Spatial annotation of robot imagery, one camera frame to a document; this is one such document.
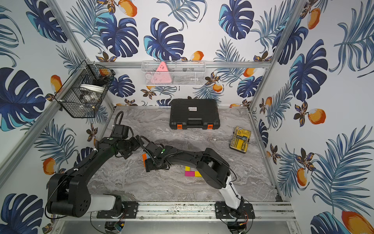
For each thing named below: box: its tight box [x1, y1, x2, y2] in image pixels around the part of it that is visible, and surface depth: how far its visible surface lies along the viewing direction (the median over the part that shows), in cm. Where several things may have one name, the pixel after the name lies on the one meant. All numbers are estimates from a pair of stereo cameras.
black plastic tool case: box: [169, 98, 221, 130], surface depth 111 cm
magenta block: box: [184, 171, 195, 177], surface depth 89 cm
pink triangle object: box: [150, 61, 172, 84], surface depth 92 cm
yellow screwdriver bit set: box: [229, 126, 252, 154], surface depth 100 cm
